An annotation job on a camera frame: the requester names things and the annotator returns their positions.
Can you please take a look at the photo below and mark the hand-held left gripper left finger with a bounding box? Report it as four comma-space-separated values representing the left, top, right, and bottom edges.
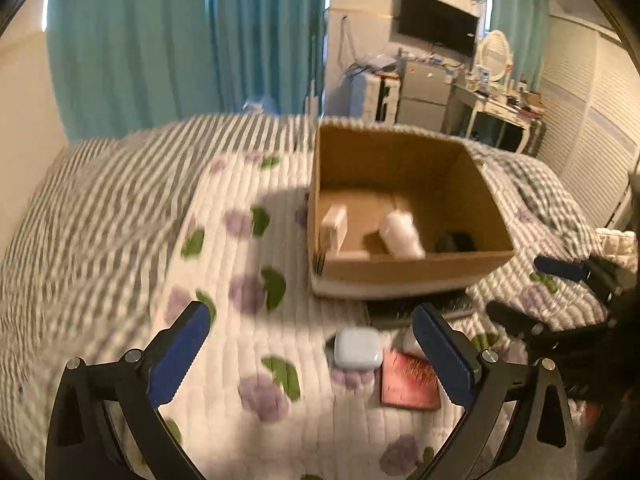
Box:
45, 301, 212, 480

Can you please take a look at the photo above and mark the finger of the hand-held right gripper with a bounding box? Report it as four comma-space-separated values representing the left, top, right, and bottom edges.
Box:
533, 255, 623, 297
486, 300, 608, 347

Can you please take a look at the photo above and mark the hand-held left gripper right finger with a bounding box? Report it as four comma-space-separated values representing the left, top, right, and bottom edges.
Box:
413, 302, 579, 480

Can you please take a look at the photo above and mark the light blue earbuds case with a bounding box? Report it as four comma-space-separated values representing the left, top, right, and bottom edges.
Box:
333, 327, 382, 372

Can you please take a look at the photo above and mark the brown cardboard box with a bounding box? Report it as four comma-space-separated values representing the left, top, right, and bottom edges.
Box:
306, 121, 516, 302

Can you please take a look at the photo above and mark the red flat booklet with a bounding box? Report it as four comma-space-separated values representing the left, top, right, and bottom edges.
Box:
381, 348, 442, 410

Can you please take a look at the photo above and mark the white padded packet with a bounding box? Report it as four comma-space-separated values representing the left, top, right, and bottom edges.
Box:
594, 227, 639, 275

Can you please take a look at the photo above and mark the dark flat object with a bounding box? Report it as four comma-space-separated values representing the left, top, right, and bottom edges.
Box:
367, 290, 476, 329

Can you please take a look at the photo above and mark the grey checked blanket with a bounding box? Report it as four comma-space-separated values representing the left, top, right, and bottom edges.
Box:
465, 140, 598, 256

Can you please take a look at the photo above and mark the small black object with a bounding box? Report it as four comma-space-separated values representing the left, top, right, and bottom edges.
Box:
434, 230, 477, 254

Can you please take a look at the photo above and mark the white floral quilt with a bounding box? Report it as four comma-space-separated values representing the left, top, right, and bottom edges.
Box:
150, 152, 608, 480

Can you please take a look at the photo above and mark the white plastic bottle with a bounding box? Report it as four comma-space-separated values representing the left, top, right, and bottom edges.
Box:
378, 208, 427, 261

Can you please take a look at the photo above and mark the white louvred wardrobe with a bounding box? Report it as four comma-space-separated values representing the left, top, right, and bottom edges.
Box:
536, 14, 640, 228

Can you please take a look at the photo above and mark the grey striped bedsheet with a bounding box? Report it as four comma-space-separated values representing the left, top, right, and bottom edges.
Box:
0, 112, 331, 461

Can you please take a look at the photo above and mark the small white carton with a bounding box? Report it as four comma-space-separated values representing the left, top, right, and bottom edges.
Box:
320, 203, 349, 255

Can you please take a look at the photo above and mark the white dressing table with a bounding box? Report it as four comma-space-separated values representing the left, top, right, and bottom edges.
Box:
451, 80, 545, 155

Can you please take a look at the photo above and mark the grey small fridge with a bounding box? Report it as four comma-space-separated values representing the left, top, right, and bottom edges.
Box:
394, 61, 455, 134

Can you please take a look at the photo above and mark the white oval vanity mirror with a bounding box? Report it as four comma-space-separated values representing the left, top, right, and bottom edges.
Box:
474, 29, 514, 84

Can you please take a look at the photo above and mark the white cabinet appliance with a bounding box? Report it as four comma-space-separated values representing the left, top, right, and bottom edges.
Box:
361, 71, 402, 124

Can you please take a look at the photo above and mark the teal curtain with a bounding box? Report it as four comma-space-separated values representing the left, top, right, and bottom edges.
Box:
209, 0, 335, 117
487, 0, 552, 88
46, 0, 218, 143

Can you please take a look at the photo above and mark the black wall television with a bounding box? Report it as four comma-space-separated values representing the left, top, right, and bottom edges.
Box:
399, 0, 481, 59

